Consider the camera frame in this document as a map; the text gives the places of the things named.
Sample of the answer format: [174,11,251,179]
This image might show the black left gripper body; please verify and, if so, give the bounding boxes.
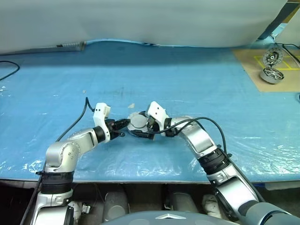
[105,118,118,141]

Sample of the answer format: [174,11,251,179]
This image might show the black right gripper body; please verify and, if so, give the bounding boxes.
[146,116,163,137]

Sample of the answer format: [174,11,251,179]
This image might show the finned round motor lid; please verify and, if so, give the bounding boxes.
[127,111,151,132]

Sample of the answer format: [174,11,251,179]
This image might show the silver spoked motor drum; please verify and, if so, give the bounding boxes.
[259,67,285,85]

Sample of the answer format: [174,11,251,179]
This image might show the upright finned motor disc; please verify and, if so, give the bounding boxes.
[262,46,285,69]

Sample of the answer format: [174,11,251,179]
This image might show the blue table mat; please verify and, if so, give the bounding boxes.
[0,38,300,185]

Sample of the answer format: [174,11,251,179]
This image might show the grey rounded cylinder under table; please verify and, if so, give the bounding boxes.
[104,190,130,221]
[168,191,197,213]

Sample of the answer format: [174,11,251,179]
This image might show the grey robot torso with emblem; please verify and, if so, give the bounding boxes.
[100,210,249,225]

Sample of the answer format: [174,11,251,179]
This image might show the grey power strip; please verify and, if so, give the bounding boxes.
[55,40,85,52]

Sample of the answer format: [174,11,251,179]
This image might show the white backdrop sheet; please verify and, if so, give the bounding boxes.
[0,0,289,56]

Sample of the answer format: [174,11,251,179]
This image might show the brown cardboard sheet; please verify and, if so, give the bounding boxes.
[231,47,300,94]

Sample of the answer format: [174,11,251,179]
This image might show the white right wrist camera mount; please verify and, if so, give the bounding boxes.
[144,101,170,130]

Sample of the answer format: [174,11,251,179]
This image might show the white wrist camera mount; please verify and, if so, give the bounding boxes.
[144,101,170,130]
[92,102,112,142]

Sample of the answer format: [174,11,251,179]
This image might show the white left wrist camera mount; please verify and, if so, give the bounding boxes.
[92,102,112,142]

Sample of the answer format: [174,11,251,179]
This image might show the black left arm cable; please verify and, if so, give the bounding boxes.
[34,97,96,188]

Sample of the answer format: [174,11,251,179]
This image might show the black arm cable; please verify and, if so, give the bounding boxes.
[34,97,96,188]
[147,116,233,160]

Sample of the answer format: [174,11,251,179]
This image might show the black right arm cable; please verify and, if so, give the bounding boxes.
[147,116,233,160]

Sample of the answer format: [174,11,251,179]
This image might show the thin black loose cable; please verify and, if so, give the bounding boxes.
[0,60,21,82]

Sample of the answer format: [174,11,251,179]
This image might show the thin cable by frame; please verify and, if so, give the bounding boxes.
[269,34,300,64]

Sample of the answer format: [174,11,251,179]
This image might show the dark grey slanted frame bar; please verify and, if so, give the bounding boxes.
[257,0,296,41]

